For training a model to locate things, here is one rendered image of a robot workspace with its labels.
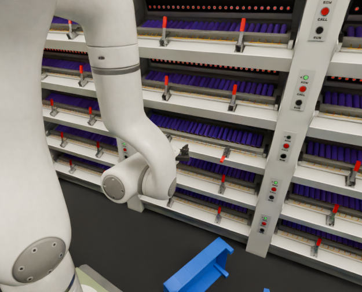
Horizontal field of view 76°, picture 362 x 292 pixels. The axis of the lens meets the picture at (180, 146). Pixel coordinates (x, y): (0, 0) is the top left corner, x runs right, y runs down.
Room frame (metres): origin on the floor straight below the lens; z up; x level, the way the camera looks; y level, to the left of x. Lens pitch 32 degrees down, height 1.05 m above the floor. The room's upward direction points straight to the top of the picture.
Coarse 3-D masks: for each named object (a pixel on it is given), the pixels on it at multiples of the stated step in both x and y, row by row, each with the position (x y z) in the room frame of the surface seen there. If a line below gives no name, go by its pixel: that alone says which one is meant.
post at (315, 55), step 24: (312, 0) 0.69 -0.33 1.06; (336, 24) 0.66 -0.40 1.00; (312, 48) 0.68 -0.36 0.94; (288, 72) 0.80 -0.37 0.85; (288, 96) 0.69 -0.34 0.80; (312, 96) 0.66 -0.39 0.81; (288, 120) 0.68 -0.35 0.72; (288, 168) 0.67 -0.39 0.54; (264, 192) 0.69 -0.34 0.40; (264, 240) 0.67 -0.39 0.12
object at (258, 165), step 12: (144, 108) 1.06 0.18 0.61; (180, 144) 0.86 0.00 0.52; (192, 144) 0.85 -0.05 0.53; (264, 144) 0.81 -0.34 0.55; (192, 156) 0.83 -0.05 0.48; (204, 156) 0.80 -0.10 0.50; (216, 156) 0.78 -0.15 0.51; (240, 156) 0.76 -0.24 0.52; (252, 156) 0.76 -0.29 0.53; (264, 156) 0.74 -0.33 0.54; (240, 168) 0.75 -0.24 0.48; (252, 168) 0.72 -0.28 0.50; (264, 168) 0.70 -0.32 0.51
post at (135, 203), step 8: (136, 0) 1.07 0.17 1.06; (136, 8) 1.07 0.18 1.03; (144, 8) 1.12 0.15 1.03; (144, 16) 1.12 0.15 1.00; (120, 144) 0.97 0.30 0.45; (128, 144) 0.95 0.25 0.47; (120, 152) 0.97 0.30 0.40; (136, 152) 0.96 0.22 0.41; (120, 160) 0.98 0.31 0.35; (128, 200) 0.98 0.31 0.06; (136, 200) 0.95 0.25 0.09; (136, 208) 0.96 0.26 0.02; (144, 208) 0.97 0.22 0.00
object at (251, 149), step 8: (160, 128) 0.94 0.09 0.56; (184, 136) 0.88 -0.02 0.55; (192, 136) 0.87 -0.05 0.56; (200, 136) 0.86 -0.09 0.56; (200, 144) 0.84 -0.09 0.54; (216, 144) 0.82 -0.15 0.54; (224, 144) 0.81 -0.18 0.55; (232, 144) 0.80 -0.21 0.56; (240, 144) 0.80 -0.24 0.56; (256, 152) 0.76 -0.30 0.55
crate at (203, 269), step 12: (216, 240) 0.61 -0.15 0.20; (204, 252) 0.56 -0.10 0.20; (216, 252) 0.56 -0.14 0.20; (228, 252) 0.57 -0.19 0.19; (192, 264) 0.51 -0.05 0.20; (204, 264) 0.51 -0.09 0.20; (216, 264) 0.62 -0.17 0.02; (180, 276) 0.46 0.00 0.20; (192, 276) 0.46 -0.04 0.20; (204, 276) 0.57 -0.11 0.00; (216, 276) 0.57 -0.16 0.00; (168, 288) 0.42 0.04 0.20; (180, 288) 0.42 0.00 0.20; (192, 288) 0.52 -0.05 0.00; (204, 288) 0.52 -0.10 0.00
